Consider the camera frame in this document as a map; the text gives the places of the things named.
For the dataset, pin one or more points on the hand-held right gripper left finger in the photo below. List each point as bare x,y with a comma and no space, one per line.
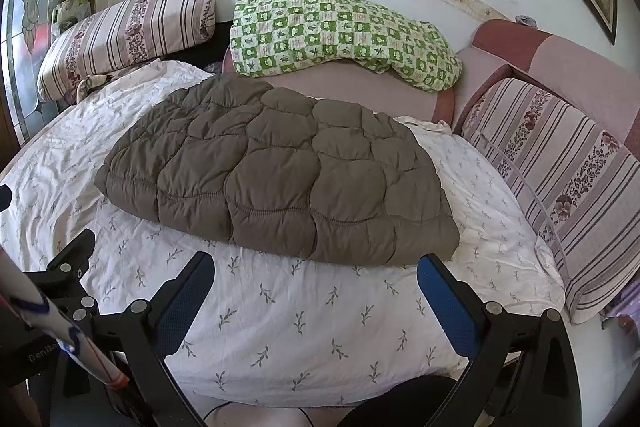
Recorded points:
185,302

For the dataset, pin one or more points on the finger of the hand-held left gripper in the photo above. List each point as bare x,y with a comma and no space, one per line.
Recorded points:
4,198
75,254

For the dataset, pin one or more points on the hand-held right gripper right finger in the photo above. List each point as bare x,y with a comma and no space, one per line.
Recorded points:
445,307

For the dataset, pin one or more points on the olive-brown puffer jacket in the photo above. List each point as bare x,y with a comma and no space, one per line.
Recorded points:
280,177

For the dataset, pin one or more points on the person's right leg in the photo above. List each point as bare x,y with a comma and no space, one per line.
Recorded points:
400,402

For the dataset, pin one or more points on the white leaf-print bed sheet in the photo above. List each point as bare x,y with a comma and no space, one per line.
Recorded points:
300,322

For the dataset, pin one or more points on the small patterned cloth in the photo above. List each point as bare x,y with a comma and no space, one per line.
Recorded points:
87,84

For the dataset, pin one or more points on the purple cloth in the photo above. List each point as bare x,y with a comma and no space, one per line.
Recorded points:
622,312

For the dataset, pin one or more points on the striped floral pillow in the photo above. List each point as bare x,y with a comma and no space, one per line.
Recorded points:
560,167
120,32

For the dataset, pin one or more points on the stained glass window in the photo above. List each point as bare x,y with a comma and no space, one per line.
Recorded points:
35,7

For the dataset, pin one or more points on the floral printed box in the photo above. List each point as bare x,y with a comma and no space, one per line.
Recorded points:
70,12

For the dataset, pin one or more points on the pink upholstered headboard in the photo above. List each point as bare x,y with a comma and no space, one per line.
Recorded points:
565,57

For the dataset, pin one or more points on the small grey object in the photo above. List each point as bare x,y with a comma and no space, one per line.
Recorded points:
525,21

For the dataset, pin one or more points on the green patterned quilt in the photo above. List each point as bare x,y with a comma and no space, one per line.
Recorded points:
325,32

